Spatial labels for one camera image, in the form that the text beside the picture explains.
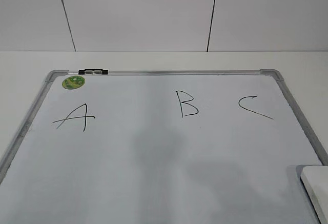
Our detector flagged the white whiteboard eraser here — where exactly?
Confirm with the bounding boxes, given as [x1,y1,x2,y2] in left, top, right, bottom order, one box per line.
[300,166,328,224]

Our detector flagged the white magnetic whiteboard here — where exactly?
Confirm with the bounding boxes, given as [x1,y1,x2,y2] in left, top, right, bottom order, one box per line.
[1,69,327,223]

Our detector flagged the green round magnet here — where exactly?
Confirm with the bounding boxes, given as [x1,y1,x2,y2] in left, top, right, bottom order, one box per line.
[62,75,85,90]

